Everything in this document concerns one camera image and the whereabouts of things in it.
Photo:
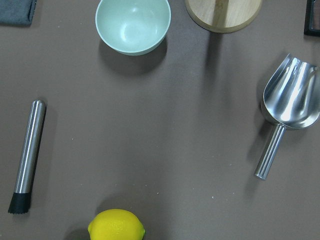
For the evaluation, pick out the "grey folded cloth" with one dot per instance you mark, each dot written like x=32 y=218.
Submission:
x=17 y=12

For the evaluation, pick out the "steel ice scoop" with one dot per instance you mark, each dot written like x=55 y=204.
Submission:
x=290 y=101

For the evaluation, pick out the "wooden cup tree stand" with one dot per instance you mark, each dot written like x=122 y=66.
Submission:
x=223 y=16

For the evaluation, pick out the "mint green bowl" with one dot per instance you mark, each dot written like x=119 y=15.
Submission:
x=133 y=27

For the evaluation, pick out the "steel muddler black tip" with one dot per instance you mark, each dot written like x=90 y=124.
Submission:
x=21 y=198

